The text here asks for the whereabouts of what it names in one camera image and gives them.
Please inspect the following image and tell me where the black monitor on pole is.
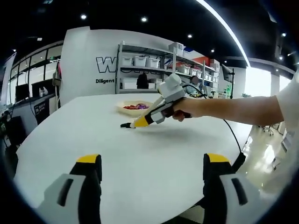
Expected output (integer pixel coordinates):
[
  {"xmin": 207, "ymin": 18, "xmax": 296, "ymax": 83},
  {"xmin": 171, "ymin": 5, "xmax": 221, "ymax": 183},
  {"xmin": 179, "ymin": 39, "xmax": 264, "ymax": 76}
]
[{"xmin": 221, "ymin": 64, "xmax": 235, "ymax": 98}]

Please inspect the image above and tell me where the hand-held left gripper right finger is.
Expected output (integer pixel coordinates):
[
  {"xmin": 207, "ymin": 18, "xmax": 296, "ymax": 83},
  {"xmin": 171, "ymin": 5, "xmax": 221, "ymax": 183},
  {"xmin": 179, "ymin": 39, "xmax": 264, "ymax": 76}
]
[{"xmin": 202, "ymin": 153, "xmax": 262, "ymax": 224}]

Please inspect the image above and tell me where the black reception counter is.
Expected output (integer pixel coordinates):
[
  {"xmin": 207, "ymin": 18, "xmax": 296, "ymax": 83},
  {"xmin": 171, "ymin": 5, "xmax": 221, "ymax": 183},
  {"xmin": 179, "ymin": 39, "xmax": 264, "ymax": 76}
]
[{"xmin": 13, "ymin": 95, "xmax": 60, "ymax": 126}]

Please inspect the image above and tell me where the long ceiling light strip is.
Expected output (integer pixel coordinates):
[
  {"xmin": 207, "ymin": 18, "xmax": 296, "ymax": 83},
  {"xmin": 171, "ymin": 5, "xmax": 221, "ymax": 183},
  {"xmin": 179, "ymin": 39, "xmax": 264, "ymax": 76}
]
[{"xmin": 195, "ymin": 0, "xmax": 252, "ymax": 67}]

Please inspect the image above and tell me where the group of white storage bins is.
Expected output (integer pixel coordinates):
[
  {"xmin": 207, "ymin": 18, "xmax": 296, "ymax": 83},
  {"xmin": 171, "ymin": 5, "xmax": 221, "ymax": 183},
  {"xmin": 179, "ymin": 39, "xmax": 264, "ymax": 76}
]
[{"xmin": 121, "ymin": 42, "xmax": 219, "ymax": 84}]

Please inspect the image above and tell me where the person's right hand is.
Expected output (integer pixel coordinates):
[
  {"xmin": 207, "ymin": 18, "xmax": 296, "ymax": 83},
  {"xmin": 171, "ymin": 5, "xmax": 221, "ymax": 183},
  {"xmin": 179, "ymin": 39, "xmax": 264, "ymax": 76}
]
[{"xmin": 172, "ymin": 97, "xmax": 204, "ymax": 122}]

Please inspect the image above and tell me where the black cable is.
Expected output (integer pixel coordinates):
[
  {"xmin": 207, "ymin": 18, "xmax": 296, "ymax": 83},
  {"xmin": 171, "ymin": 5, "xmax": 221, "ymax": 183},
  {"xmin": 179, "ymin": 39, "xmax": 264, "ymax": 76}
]
[{"xmin": 182, "ymin": 83, "xmax": 246, "ymax": 172}]

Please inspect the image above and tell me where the white office chair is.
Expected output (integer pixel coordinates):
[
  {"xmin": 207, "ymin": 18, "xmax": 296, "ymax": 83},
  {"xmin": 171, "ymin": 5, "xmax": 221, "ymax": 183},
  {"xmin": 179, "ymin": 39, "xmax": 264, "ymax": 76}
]
[{"xmin": 263, "ymin": 123, "xmax": 281, "ymax": 136}]

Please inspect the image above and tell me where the grey metal shelf rack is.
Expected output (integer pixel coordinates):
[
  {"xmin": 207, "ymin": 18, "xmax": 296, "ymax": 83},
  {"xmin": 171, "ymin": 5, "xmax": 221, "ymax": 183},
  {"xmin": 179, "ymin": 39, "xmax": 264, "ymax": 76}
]
[{"xmin": 118, "ymin": 41, "xmax": 220, "ymax": 94}]

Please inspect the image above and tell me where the black backpack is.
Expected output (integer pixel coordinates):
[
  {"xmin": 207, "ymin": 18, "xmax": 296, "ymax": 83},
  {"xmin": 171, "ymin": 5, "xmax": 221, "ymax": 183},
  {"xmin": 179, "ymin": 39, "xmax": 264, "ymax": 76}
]
[{"xmin": 136, "ymin": 74, "xmax": 148, "ymax": 89}]

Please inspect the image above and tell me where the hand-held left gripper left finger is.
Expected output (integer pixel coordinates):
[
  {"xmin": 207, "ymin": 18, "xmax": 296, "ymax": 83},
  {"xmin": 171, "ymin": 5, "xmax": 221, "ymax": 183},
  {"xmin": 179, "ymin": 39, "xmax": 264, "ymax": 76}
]
[{"xmin": 37, "ymin": 154, "xmax": 103, "ymax": 224}]

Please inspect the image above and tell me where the white cardboard box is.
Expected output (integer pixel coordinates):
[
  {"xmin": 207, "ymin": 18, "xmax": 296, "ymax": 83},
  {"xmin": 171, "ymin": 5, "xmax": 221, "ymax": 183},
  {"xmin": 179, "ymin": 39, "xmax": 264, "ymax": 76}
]
[{"xmin": 122, "ymin": 78, "xmax": 138, "ymax": 90}]

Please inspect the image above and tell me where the beige wooden container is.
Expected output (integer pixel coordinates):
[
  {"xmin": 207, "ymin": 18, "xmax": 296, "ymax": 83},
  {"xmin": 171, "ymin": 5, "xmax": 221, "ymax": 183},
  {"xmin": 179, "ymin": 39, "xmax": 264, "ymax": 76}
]
[{"xmin": 116, "ymin": 100, "xmax": 155, "ymax": 116}]

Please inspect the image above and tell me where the black desktop monitor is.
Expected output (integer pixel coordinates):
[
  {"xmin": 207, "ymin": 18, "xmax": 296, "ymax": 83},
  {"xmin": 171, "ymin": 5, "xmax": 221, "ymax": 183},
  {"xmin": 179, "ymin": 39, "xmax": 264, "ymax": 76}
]
[{"xmin": 15, "ymin": 84, "xmax": 31, "ymax": 103}]

